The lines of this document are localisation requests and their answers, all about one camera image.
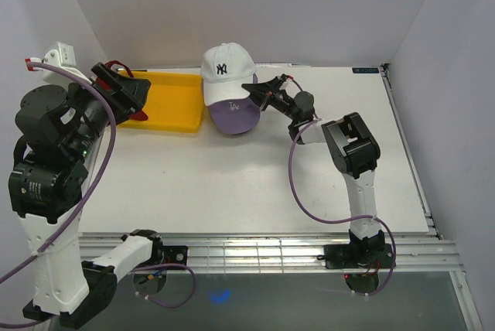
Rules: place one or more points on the blue table label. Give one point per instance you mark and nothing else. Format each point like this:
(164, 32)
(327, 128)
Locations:
(365, 70)

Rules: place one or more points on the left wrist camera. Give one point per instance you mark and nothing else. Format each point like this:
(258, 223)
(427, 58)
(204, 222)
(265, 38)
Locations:
(60, 55)

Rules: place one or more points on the yellow plastic tray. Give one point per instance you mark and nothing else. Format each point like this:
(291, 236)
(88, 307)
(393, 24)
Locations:
(174, 103)

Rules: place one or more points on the white baseball cap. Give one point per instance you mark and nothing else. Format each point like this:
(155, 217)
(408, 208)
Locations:
(223, 70)

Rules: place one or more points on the purple visor cap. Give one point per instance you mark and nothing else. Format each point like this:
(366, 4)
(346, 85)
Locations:
(230, 106)

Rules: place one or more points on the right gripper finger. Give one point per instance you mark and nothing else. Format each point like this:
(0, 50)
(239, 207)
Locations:
(258, 93)
(274, 85)

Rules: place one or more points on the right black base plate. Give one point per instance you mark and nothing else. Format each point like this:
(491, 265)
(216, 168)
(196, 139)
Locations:
(346, 256)

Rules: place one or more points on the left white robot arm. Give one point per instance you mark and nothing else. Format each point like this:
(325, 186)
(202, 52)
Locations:
(50, 184)

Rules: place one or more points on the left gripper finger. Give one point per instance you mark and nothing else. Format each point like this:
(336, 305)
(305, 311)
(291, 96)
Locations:
(137, 90)
(109, 84)

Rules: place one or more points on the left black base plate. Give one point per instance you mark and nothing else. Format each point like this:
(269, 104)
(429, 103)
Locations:
(174, 257)

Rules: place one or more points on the aluminium frame rail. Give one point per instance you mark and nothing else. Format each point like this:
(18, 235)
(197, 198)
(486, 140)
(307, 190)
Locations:
(278, 283)

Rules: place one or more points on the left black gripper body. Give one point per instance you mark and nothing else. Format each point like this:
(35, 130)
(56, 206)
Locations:
(94, 117)

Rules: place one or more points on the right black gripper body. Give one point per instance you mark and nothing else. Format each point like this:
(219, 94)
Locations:
(284, 103)

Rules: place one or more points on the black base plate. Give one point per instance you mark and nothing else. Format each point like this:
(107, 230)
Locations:
(174, 257)
(346, 256)

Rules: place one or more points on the red baseball cap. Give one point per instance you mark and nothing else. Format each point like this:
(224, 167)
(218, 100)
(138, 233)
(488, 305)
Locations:
(119, 115)

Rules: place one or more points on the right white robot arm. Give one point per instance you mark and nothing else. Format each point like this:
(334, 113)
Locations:
(353, 150)

